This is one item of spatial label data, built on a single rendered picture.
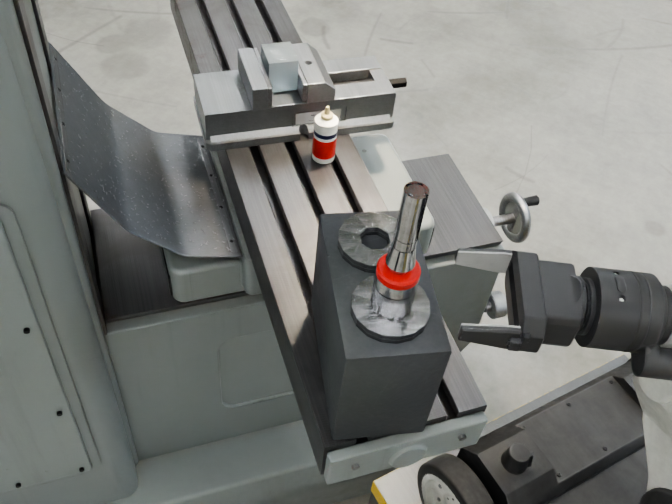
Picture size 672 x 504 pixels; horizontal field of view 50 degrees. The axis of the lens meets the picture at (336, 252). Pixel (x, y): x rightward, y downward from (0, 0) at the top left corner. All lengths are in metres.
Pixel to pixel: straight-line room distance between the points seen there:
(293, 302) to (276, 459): 0.72
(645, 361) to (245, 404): 1.00
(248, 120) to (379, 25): 2.22
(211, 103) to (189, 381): 0.56
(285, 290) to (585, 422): 0.65
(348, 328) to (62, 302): 0.52
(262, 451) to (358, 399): 0.89
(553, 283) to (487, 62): 2.57
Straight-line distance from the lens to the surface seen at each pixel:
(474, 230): 1.49
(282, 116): 1.28
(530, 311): 0.77
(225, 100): 1.28
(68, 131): 1.13
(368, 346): 0.79
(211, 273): 1.25
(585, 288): 0.80
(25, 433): 1.43
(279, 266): 1.10
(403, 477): 1.50
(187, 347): 1.39
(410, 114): 2.93
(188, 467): 1.71
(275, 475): 1.70
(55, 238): 1.08
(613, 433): 1.44
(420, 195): 0.68
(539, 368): 2.21
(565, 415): 1.43
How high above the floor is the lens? 1.74
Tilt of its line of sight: 48 degrees down
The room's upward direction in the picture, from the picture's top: 7 degrees clockwise
